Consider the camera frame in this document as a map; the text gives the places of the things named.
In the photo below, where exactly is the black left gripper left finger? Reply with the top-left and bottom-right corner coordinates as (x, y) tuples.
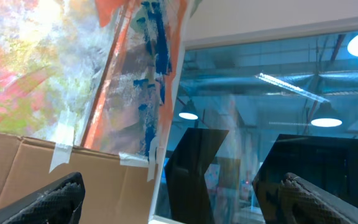
(0, 172), (85, 224)

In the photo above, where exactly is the left pendant lamp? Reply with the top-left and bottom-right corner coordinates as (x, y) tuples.
(179, 100), (198, 120)

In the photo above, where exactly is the colourful abstract painting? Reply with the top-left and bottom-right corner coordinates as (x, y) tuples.
(0, 0), (198, 157)

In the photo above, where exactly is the fluorescent tube light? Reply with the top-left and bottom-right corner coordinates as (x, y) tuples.
(255, 73), (329, 103)

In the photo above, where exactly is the black monitor left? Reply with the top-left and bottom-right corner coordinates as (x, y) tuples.
(164, 128), (229, 224)

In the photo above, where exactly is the pendant lamp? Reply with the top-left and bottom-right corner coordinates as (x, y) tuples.
(310, 102), (342, 128)
(179, 100), (198, 120)

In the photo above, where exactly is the right pendant lamp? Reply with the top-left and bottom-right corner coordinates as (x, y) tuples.
(310, 102), (342, 128)

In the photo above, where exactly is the black monitor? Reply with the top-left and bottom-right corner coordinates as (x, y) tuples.
(164, 128), (229, 224)
(253, 134), (358, 223)

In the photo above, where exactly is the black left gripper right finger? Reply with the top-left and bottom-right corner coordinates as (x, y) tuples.
(277, 173), (358, 224)

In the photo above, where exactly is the black monitor right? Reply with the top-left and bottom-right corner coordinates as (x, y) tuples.
(253, 134), (358, 223)

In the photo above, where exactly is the brown cardboard sheet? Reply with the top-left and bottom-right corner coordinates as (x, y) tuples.
(0, 133), (155, 224)

